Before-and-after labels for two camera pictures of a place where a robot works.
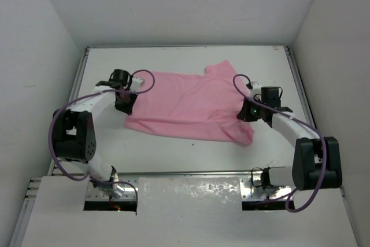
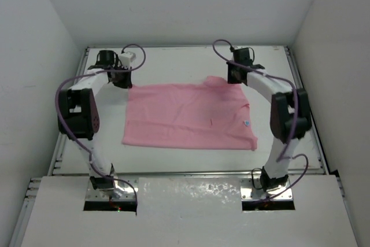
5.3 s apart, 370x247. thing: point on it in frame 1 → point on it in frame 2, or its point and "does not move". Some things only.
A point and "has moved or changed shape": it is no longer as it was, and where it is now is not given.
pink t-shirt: (200, 104) has moved or changed shape
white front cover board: (185, 212) does not move
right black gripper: (244, 114) → (230, 79)
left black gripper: (125, 104) → (122, 80)
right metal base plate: (252, 190) does not move
